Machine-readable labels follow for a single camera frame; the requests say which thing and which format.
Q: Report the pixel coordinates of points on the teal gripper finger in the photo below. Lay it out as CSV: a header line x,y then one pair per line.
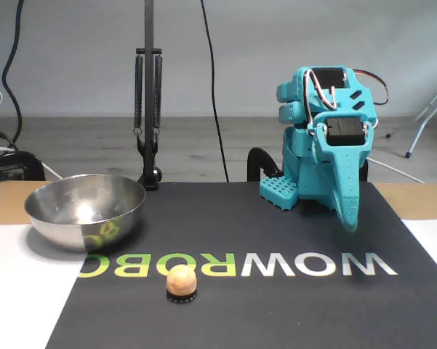
x,y
345,174

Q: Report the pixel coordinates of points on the wooden ball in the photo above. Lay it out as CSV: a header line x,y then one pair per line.
x,y
181,280

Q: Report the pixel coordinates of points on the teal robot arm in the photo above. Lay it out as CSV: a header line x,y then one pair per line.
x,y
298,163

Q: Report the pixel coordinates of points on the metal bowl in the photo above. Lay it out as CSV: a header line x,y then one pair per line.
x,y
76,232

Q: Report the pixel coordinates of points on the black table clamp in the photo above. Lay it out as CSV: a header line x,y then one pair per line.
x,y
29,160
256,160
364,171

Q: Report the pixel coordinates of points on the white metal stand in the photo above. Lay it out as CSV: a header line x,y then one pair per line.
x,y
416,135

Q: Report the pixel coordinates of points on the white paper sheet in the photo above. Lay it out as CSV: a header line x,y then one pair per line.
x,y
436,240
14,291

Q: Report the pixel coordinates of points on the black mat with WOWROBO print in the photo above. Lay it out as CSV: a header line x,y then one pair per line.
x,y
240,320

